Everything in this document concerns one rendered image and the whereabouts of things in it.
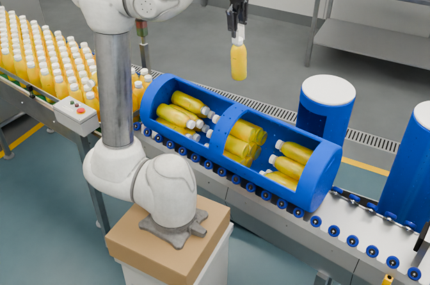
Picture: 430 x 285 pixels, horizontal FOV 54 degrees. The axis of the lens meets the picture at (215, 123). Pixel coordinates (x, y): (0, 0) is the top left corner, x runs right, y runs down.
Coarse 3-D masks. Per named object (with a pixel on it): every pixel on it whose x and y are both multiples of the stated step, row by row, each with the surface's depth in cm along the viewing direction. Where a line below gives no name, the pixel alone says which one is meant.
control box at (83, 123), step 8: (56, 104) 199; (64, 104) 199; (72, 104) 199; (80, 104) 199; (56, 112) 199; (64, 112) 194; (72, 112) 194; (88, 112) 194; (96, 112) 196; (64, 120) 199; (72, 120) 193; (80, 120) 190; (88, 120) 194; (96, 120) 198; (72, 128) 198; (80, 128) 193; (88, 128) 196; (96, 128) 200
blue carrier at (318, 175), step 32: (160, 96) 200; (192, 96) 207; (224, 96) 187; (160, 128) 189; (224, 128) 170; (288, 128) 177; (224, 160) 172; (256, 160) 189; (320, 160) 152; (288, 192) 158; (320, 192) 161
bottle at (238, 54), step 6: (234, 48) 175; (240, 48) 174; (234, 54) 176; (240, 54) 175; (246, 54) 178; (234, 60) 178; (240, 60) 177; (246, 60) 180; (234, 66) 180; (240, 66) 179; (246, 66) 182; (234, 72) 182; (240, 72) 181; (246, 72) 184; (234, 78) 184; (240, 78) 184
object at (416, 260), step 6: (426, 222) 149; (426, 228) 147; (420, 234) 145; (426, 234) 144; (420, 240) 144; (426, 240) 142; (414, 246) 149; (420, 246) 145; (426, 246) 143; (420, 252) 146; (414, 258) 149; (420, 258) 147; (414, 264) 151
